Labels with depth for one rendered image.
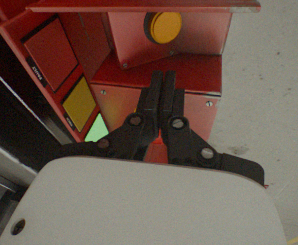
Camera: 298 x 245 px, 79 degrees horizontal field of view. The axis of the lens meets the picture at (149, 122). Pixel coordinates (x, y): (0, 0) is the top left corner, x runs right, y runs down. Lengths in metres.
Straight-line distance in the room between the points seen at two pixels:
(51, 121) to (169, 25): 0.21
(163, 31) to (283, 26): 0.88
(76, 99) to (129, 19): 0.10
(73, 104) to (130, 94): 0.07
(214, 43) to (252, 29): 0.79
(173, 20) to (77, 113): 0.15
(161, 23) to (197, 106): 0.10
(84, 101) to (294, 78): 1.14
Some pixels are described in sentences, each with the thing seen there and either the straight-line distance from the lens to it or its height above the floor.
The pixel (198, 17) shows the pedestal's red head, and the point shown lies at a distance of 0.24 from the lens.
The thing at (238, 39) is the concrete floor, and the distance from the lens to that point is 1.05.
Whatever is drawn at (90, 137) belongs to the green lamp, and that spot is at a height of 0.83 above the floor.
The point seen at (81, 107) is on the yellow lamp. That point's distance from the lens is 0.22.
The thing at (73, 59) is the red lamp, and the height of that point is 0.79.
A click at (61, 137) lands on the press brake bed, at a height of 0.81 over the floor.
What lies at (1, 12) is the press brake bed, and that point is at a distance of 0.28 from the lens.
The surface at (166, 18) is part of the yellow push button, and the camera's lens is 0.22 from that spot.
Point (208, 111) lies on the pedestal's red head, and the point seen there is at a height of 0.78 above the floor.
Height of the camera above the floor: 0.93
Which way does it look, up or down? 37 degrees down
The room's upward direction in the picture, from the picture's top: 163 degrees counter-clockwise
